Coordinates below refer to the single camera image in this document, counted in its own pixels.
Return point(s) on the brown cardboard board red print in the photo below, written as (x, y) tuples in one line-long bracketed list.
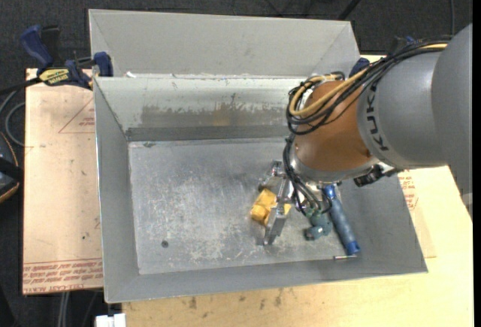
[(60, 175)]

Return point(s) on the black cylinder on white bracket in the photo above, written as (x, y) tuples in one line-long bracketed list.
[(370, 177)]

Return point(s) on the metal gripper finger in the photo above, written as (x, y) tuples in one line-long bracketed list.
[(275, 226), (270, 175)]

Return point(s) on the grey metal bin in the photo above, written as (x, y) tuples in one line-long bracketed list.
[(195, 197)]

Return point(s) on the yellow block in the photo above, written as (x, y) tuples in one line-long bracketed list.
[(262, 208)]

